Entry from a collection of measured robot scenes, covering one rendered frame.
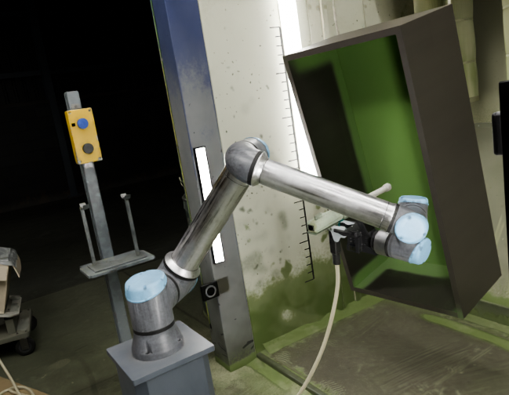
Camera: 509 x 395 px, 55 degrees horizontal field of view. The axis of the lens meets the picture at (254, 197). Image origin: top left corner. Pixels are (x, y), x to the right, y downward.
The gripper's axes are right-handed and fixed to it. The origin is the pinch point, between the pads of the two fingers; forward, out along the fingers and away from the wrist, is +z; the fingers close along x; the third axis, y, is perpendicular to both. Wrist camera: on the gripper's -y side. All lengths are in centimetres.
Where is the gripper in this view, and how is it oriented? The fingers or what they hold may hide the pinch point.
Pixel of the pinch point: (332, 223)
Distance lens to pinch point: 183.8
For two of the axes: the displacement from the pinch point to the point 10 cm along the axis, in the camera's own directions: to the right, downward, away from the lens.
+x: 7.0, -3.4, 6.2
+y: 1.3, 9.3, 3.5
